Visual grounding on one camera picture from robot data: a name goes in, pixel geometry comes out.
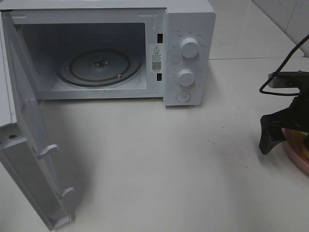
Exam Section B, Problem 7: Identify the lower white timer knob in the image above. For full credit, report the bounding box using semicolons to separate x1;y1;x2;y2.
176;69;195;87

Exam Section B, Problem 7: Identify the upper sandwich bread slice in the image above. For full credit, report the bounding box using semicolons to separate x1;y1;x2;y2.
290;130;309;146

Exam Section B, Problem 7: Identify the white microwave oven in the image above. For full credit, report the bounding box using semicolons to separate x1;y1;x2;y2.
0;0;216;106

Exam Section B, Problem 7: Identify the warning label sticker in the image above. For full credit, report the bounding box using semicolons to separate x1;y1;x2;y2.
149;43;165;73

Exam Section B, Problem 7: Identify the white microwave door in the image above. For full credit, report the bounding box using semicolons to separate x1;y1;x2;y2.
0;11;74;230

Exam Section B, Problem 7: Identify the round door release button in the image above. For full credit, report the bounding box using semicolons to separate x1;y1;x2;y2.
176;91;191;102

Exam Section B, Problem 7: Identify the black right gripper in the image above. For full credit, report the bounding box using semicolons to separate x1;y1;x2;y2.
259;85;309;155

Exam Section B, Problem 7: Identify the pink plate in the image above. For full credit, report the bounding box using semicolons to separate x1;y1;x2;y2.
283;129;309;176

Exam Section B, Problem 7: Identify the glass microwave turntable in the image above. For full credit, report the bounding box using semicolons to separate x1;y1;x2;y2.
56;48;144;87

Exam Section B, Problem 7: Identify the upper white power knob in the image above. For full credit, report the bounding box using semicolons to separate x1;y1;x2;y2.
180;36;200;58

